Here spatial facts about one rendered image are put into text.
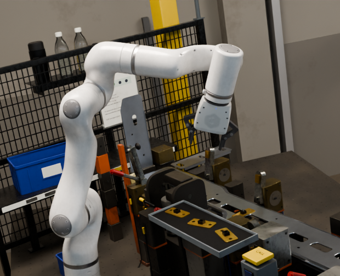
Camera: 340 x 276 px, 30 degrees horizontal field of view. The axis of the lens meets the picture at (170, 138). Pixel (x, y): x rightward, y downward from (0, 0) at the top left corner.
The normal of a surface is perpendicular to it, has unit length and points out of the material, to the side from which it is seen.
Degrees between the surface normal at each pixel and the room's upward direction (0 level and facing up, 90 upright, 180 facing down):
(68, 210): 64
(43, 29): 90
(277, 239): 90
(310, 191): 0
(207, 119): 100
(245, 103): 90
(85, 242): 31
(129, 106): 90
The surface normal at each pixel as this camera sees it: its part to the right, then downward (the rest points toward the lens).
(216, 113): -0.07, 0.48
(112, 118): 0.55, 0.18
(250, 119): 0.23, 0.26
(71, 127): -0.33, 0.82
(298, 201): -0.15, -0.94
